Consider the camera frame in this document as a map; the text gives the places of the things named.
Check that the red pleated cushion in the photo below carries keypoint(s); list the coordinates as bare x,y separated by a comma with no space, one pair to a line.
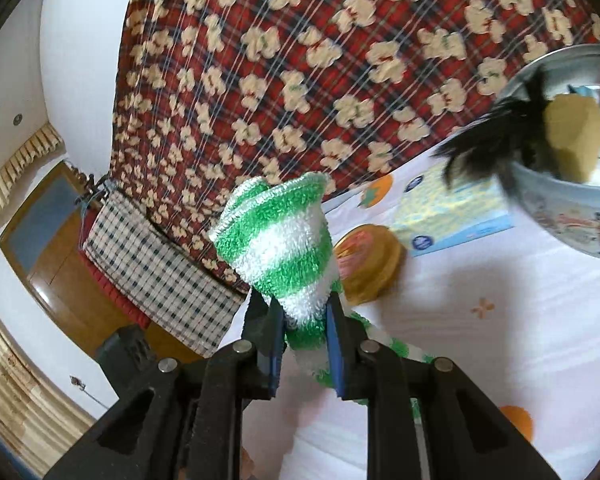
115,285

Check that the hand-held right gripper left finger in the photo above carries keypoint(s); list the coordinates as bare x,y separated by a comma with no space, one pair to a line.
275,355

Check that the green white striped sock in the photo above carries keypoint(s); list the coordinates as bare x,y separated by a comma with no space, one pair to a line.
280,250

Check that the wooden door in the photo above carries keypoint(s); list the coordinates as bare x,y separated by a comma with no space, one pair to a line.
55,250

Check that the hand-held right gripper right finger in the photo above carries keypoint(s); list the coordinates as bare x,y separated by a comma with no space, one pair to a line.
336,360

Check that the red plaid bear blanket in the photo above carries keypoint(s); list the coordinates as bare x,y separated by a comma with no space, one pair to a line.
330,85

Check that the round gold lidded jar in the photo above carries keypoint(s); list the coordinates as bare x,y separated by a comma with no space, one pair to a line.
370,260

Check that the beige curtain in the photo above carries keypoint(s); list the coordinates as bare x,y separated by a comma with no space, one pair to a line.
20,385

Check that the black hairpiece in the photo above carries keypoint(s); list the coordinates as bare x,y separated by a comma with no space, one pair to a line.
485,150

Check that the black white checkered cloth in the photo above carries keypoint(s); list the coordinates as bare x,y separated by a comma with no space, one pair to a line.
165,270

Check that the round cookie tin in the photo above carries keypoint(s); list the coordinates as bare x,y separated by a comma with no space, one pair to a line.
565,215

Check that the mustard yellow cloth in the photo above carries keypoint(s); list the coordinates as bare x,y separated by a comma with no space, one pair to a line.
572,135

